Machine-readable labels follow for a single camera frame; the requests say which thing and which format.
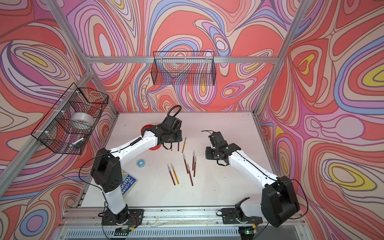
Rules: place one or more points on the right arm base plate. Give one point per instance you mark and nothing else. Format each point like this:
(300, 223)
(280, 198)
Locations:
(235, 216)

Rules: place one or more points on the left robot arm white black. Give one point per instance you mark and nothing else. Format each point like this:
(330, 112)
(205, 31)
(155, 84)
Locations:
(107, 166)

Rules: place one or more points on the white tape roll in basket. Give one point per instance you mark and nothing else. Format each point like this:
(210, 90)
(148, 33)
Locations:
(81, 121)

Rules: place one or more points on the red pen cup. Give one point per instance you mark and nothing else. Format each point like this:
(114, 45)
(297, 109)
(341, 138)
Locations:
(149, 139)

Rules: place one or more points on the black wire basket wall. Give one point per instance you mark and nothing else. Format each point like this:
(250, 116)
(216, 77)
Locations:
(184, 68)
(57, 135)

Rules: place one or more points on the black wire basket back wall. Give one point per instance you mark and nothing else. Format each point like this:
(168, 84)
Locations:
(184, 68)

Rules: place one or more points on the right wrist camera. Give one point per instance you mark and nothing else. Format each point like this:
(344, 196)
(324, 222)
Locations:
(217, 140)

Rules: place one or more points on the treehouse storey book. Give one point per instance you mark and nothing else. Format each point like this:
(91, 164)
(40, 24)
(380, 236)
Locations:
(127, 184)

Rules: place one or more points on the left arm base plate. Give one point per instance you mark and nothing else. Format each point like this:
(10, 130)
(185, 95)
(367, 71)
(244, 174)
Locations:
(131, 218)

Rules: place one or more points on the black wire basket left wall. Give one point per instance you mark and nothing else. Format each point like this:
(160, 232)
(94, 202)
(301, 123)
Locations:
(57, 135)

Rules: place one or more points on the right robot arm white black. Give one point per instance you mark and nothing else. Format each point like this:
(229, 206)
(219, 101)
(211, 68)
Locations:
(278, 201)

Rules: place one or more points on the blue tape roll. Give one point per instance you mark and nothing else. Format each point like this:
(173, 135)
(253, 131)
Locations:
(141, 163)

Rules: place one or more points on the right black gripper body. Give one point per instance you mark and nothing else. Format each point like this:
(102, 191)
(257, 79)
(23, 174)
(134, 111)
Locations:
(211, 153)

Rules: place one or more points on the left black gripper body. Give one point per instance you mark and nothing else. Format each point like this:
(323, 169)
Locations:
(175, 137)

